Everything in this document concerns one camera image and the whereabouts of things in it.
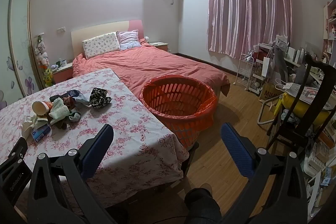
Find blue cloth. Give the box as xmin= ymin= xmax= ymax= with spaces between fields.
xmin=67 ymin=89 xmax=91 ymax=107

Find cream and pink headboard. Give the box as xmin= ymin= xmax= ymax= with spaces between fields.
xmin=71 ymin=20 xmax=144 ymax=58

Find hanging plush toys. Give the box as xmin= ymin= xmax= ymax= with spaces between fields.
xmin=34 ymin=35 xmax=53 ymax=87

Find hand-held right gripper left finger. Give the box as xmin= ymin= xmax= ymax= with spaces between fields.
xmin=26 ymin=124 xmax=124 ymax=224

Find orange plastic stool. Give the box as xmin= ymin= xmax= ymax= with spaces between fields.
xmin=139 ymin=76 xmax=218 ymax=149

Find black sock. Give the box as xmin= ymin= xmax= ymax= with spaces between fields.
xmin=49 ymin=93 xmax=69 ymax=103

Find sliding wardrobe door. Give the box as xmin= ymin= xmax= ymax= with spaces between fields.
xmin=0 ymin=0 xmax=36 ymax=110

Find table with floral tablecloth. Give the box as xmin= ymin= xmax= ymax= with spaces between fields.
xmin=0 ymin=68 xmax=190 ymax=214

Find wall shelf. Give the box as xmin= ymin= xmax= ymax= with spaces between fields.
xmin=322 ymin=0 xmax=336 ymax=67

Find brown paper bag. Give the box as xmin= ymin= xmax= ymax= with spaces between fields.
xmin=259 ymin=81 xmax=284 ymax=105

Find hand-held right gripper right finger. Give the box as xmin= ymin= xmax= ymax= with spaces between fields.
xmin=221 ymin=123 xmax=308 ymax=224

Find white paper cup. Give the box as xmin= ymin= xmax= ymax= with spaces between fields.
xmin=32 ymin=101 xmax=50 ymax=117

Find crumpled white tissue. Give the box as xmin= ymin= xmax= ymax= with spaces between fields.
xmin=21 ymin=114 xmax=39 ymax=138

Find pink nightstand with mug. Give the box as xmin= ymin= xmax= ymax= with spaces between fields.
xmin=51 ymin=63 xmax=73 ymax=84

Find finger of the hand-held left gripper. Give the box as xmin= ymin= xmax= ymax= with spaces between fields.
xmin=10 ymin=137 xmax=29 ymax=161

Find floral pillow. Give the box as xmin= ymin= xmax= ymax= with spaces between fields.
xmin=82 ymin=32 xmax=121 ymax=59

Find white paper bag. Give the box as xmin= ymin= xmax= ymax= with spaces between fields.
xmin=262 ymin=57 xmax=274 ymax=81

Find person's leg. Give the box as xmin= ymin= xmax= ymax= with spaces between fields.
xmin=184 ymin=183 xmax=222 ymax=224

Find yellow bag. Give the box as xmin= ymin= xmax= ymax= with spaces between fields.
xmin=282 ymin=93 xmax=332 ymax=123

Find salmon pink duvet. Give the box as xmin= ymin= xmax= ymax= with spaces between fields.
xmin=72 ymin=42 xmax=231 ymax=99

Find blue tissue packet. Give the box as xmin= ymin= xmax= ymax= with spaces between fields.
xmin=31 ymin=124 xmax=52 ymax=143

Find dark wooden chair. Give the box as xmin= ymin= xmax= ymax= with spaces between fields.
xmin=266 ymin=55 xmax=336 ymax=154

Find white trolley cart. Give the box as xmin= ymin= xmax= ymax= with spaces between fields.
xmin=249 ymin=43 xmax=275 ymax=95

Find light green sock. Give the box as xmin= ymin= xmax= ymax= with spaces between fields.
xmin=49 ymin=98 xmax=70 ymax=125

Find pink curtain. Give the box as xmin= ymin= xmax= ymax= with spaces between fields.
xmin=206 ymin=0 xmax=293 ymax=59

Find black floral cloth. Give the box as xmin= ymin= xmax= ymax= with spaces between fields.
xmin=89 ymin=88 xmax=113 ymax=109

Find white wire rack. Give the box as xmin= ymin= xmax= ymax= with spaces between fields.
xmin=235 ymin=54 xmax=254 ymax=90

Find striped pink pillow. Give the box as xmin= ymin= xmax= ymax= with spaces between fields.
xmin=116 ymin=29 xmax=141 ymax=50

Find grey green sock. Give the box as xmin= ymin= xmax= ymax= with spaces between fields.
xmin=68 ymin=112 xmax=82 ymax=123

